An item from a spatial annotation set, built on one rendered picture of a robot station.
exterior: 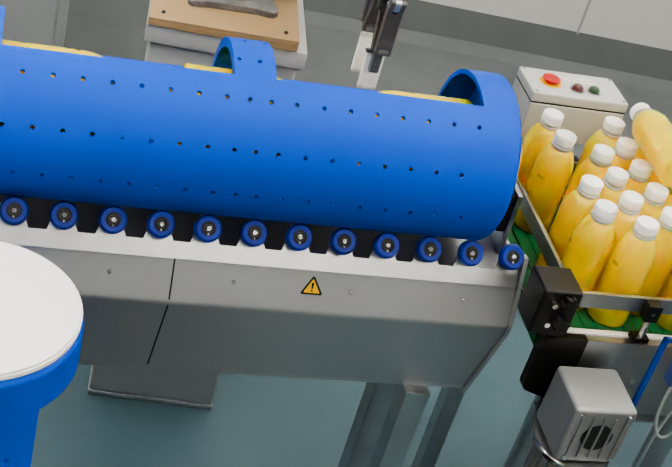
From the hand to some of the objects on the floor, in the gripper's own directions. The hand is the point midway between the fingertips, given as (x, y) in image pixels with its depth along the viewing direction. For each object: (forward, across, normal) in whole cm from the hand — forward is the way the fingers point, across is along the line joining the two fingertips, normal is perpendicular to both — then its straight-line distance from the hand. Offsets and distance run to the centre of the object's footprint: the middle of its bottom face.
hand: (367, 62), depth 198 cm
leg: (+124, -7, +24) cm, 127 cm away
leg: (+124, +7, +24) cm, 127 cm away
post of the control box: (+124, -29, +51) cm, 137 cm away
